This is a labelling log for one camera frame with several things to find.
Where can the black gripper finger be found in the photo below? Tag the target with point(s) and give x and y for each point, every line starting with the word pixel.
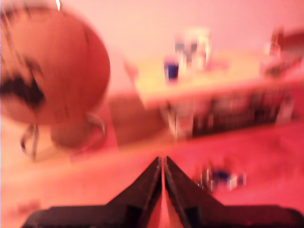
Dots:
pixel 133 204
pixel 194 206

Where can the blue key fob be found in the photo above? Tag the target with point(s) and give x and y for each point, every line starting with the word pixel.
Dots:
pixel 221 177

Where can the printed cardboard tray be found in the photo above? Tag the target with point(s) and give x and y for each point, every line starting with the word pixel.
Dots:
pixel 232 118

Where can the wooden shelf board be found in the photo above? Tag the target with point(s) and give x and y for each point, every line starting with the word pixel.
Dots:
pixel 225 73

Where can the small blue cup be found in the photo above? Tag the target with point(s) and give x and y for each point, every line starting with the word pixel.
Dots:
pixel 171 70

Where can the cork globe with metal stand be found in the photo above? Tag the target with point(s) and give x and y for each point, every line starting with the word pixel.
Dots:
pixel 66 71

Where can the white printed mug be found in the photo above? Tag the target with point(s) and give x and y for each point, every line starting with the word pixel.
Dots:
pixel 193 50

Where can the dark snack wrapper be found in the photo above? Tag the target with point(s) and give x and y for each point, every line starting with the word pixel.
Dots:
pixel 287 50

